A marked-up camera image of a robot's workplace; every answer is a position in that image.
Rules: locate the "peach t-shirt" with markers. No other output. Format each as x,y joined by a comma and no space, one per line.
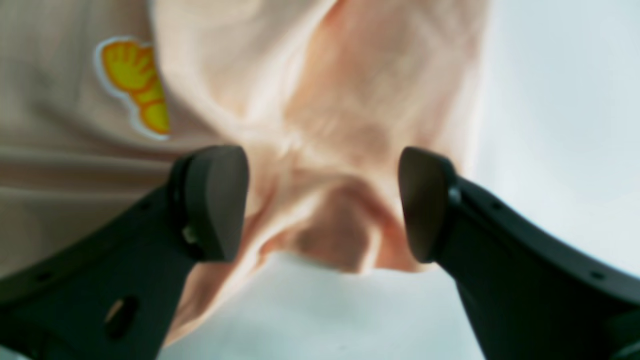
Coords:
99,97

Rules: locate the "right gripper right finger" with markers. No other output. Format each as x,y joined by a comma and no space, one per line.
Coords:
526,294

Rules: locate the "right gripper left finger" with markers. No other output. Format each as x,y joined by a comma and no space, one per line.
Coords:
113,295

